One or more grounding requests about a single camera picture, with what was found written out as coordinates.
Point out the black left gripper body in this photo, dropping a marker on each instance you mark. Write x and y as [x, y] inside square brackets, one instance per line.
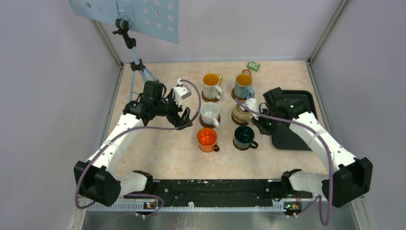
[170, 110]

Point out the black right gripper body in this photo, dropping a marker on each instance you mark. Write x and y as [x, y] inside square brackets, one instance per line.
[268, 125]

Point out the dark teal glass cup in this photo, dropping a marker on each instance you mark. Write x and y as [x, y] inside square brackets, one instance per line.
[244, 138]

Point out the brown ridged coaster front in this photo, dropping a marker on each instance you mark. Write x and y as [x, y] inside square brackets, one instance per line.
[238, 123]

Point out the brown ridged coaster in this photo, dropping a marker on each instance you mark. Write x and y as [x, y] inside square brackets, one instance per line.
[238, 123]
[206, 126]
[235, 97]
[209, 100]

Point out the beige ceramic mug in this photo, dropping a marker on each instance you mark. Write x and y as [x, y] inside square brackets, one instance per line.
[240, 116]

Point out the white ceramic mug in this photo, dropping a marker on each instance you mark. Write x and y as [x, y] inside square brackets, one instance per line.
[210, 114]

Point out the orange glass cup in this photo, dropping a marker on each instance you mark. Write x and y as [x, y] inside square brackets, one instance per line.
[207, 140]

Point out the patterned white mug yellow inside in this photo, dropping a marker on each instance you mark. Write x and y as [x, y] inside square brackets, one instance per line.
[211, 86]

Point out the blue mug yellow inside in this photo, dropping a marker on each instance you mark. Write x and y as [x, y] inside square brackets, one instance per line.
[243, 87]

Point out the dark walnut wood coaster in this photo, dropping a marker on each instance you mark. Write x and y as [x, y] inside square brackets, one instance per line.
[236, 148]

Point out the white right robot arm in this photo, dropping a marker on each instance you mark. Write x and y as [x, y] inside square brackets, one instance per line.
[348, 177]

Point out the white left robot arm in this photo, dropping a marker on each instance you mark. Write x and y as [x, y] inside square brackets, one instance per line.
[151, 110]

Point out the black serving tray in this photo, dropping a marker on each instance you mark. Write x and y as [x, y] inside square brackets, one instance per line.
[284, 138]

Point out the yellow owl toy block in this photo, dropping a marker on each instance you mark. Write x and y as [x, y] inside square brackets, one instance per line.
[220, 78]

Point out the red owl toy block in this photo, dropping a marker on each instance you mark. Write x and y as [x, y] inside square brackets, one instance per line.
[247, 71]

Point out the green owl toy block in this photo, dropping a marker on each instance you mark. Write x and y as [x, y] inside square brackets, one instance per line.
[253, 66]

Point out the light blue perforated board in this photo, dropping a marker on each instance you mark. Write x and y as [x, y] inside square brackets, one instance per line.
[156, 18]

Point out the light blue tripod stand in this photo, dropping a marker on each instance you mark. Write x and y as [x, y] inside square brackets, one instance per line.
[136, 65]

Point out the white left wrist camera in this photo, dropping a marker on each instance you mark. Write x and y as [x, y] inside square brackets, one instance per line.
[181, 92]

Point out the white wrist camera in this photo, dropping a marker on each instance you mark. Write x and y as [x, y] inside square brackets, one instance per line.
[181, 92]
[253, 105]

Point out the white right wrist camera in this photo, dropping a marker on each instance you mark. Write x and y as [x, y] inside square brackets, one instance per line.
[253, 105]

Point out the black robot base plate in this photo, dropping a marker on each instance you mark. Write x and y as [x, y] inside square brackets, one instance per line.
[222, 193]

